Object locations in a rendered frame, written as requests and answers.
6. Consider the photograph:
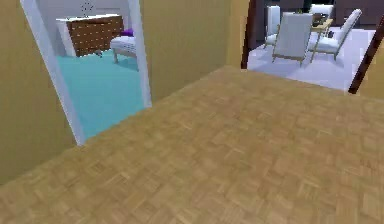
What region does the white bed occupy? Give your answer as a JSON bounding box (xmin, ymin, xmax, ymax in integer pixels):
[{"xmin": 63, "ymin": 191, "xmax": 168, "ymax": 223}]
[{"xmin": 110, "ymin": 34, "xmax": 138, "ymax": 64}]

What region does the white chair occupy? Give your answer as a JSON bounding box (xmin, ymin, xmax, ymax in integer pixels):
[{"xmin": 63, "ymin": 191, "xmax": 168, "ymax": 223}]
[
  {"xmin": 263, "ymin": 5, "xmax": 282, "ymax": 50},
  {"xmin": 308, "ymin": 8, "xmax": 363, "ymax": 64},
  {"xmin": 271, "ymin": 12, "xmax": 314, "ymax": 67},
  {"xmin": 308, "ymin": 3, "xmax": 335, "ymax": 18}
]

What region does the brown chest of drawers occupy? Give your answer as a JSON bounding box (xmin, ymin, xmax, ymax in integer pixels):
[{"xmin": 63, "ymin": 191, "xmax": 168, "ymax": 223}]
[{"xmin": 55, "ymin": 13, "xmax": 125, "ymax": 58}]

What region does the wooden dining table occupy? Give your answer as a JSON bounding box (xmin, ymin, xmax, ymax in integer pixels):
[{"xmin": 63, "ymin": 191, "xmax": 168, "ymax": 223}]
[{"xmin": 310, "ymin": 13, "xmax": 334, "ymax": 38}]

